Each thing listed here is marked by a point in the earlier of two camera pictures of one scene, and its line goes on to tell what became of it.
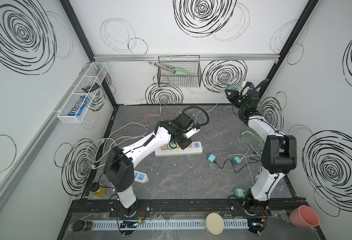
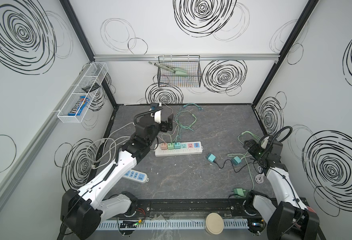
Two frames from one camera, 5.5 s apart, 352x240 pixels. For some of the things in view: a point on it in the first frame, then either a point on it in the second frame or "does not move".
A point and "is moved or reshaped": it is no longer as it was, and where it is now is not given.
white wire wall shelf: [74, 111] does not move
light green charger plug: [171, 145] does not move
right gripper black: [234, 94] → [250, 145]
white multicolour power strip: [195, 148] does not move
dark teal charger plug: [236, 160] does not move
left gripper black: [189, 133] → [167, 123]
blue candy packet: [74, 111] does not move
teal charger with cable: [206, 115] is moved or reshaped
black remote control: [95, 86] does not move
